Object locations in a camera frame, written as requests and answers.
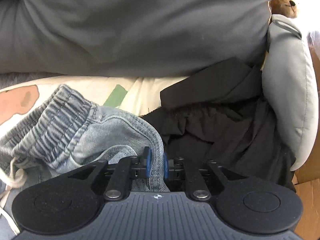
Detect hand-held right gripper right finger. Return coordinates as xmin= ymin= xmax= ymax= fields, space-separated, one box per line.
xmin=164 ymin=152 xmax=248 ymax=202

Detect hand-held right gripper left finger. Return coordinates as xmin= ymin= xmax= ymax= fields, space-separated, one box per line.
xmin=69 ymin=147 xmax=152 ymax=201

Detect light blue denim pants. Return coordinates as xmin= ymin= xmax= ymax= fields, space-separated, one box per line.
xmin=0 ymin=84 xmax=171 ymax=240

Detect black garment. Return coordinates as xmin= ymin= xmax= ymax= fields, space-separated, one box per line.
xmin=141 ymin=57 xmax=297 ymax=193

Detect cream bear print bed sheet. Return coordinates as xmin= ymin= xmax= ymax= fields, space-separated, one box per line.
xmin=0 ymin=76 xmax=190 ymax=132

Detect dark grey pillow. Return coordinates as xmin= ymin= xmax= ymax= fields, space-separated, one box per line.
xmin=0 ymin=0 xmax=279 ymax=77

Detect brown cardboard sheet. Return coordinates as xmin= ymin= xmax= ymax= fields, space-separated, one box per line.
xmin=291 ymin=42 xmax=320 ymax=240

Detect grey neck pillow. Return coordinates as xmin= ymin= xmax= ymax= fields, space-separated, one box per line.
xmin=261 ymin=14 xmax=320 ymax=172

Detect grey fuzzy blanket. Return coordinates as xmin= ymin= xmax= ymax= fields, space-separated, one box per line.
xmin=0 ymin=72 xmax=59 ymax=90

